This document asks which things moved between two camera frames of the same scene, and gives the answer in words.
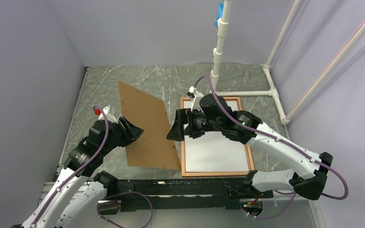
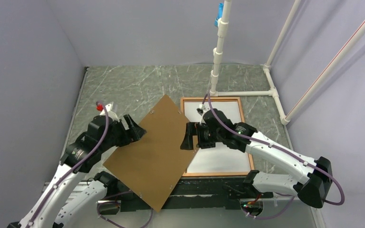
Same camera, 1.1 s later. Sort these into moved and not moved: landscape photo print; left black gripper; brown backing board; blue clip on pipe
Moved: brown backing board
Not moved: blue clip on pipe; landscape photo print; left black gripper
